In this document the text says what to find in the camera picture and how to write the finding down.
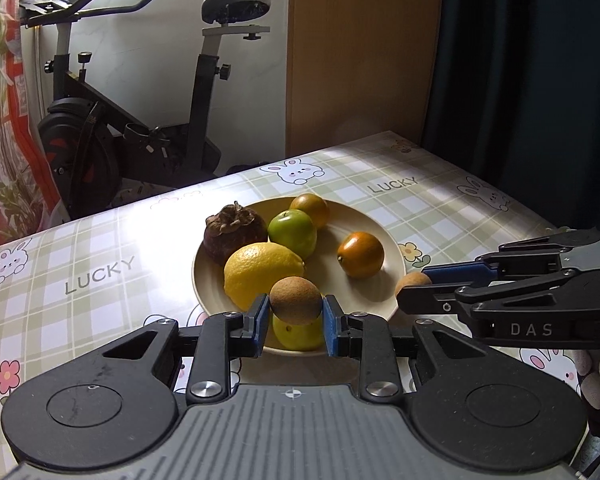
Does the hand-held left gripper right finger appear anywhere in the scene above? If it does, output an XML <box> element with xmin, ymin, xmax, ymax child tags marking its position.
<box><xmin>322</xmin><ymin>295</ymin><xmax>473</xmax><ymax>404</ymax></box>

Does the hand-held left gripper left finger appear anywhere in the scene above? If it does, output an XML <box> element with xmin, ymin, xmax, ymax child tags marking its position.
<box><xmin>102</xmin><ymin>294</ymin><xmax>272</xmax><ymax>404</ymax></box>

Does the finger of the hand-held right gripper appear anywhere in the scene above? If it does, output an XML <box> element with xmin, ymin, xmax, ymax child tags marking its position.
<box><xmin>422</xmin><ymin>227</ymin><xmax>600</xmax><ymax>287</ymax></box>
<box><xmin>397</xmin><ymin>267</ymin><xmax>597</xmax><ymax>321</ymax></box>

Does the small brown round fruit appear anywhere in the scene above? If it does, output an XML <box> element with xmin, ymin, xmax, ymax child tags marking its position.
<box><xmin>395</xmin><ymin>271</ymin><xmax>433</xmax><ymax>301</ymax></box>
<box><xmin>269</xmin><ymin>276</ymin><xmax>324</xmax><ymax>326</ymax></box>

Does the round green fruit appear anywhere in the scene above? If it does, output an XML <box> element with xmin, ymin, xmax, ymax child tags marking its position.
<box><xmin>271</xmin><ymin>312</ymin><xmax>328</xmax><ymax>352</ymax></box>
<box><xmin>267</xmin><ymin>209</ymin><xmax>318</xmax><ymax>261</ymax></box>

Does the round cream plate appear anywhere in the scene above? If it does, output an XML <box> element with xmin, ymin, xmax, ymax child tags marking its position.
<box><xmin>192</xmin><ymin>196</ymin><xmax>407</xmax><ymax>357</ymax></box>

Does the yellow lemon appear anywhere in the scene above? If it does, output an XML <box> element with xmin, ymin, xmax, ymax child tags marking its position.
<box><xmin>223</xmin><ymin>242</ymin><xmax>306</xmax><ymax>312</ymax></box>

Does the orange green tangerine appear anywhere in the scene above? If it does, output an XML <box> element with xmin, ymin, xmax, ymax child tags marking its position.
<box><xmin>336</xmin><ymin>231</ymin><xmax>385</xmax><ymax>279</ymax></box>
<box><xmin>289</xmin><ymin>193</ymin><xmax>331</xmax><ymax>231</ymax></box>

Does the dark purple mangosteen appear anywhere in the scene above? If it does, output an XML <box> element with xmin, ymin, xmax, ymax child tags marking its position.
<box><xmin>203</xmin><ymin>201</ymin><xmax>269</xmax><ymax>267</ymax></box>

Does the person's right hand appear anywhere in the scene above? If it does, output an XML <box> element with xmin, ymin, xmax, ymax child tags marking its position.
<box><xmin>574</xmin><ymin>349</ymin><xmax>600</xmax><ymax>436</ymax></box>

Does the green checked tablecloth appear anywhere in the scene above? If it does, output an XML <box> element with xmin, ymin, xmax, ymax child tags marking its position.
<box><xmin>0</xmin><ymin>131</ymin><xmax>600</xmax><ymax>418</ymax></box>

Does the dark blue curtain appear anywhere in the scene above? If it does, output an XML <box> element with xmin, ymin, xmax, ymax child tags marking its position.
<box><xmin>420</xmin><ymin>0</ymin><xmax>600</xmax><ymax>233</ymax></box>

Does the wooden cabinet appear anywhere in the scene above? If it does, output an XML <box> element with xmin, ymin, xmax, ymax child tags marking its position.
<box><xmin>285</xmin><ymin>0</ymin><xmax>443</xmax><ymax>158</ymax></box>

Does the black exercise bike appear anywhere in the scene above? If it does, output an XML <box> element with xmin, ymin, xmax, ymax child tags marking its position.
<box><xmin>19</xmin><ymin>0</ymin><xmax>272</xmax><ymax>221</ymax></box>

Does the printed wall tapestry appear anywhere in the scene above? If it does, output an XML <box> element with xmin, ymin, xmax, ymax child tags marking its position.
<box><xmin>0</xmin><ymin>0</ymin><xmax>63</xmax><ymax>251</ymax></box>

